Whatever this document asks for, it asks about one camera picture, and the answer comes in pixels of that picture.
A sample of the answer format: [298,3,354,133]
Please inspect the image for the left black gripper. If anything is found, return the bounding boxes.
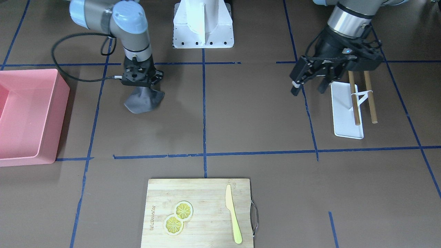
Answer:
[290,27,355,96]

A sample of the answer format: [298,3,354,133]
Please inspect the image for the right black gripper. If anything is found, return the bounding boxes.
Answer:
[121,57,164,88]

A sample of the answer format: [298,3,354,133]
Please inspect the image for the grey pink cleaning cloth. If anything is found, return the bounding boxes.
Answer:
[124,87,165,114]

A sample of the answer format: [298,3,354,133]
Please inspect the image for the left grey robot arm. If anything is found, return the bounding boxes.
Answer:
[290,0,405,96]

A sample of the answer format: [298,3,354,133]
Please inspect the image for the white towel rack stand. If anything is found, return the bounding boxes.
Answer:
[330,71,378,140]

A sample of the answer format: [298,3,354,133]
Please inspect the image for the pink plastic bin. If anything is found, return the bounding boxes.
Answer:
[0,69,70,167]

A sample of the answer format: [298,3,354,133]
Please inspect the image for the yellow plastic knife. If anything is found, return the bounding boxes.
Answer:
[225,184,243,244]

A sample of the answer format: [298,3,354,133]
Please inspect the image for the lemon slice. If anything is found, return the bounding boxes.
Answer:
[174,200,194,222]
[164,215,185,236]

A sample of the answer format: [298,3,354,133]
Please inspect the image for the bamboo cutting board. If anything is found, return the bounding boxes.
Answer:
[140,178,255,248]

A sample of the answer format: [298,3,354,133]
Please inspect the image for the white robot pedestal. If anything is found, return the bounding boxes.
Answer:
[172,0,235,49]

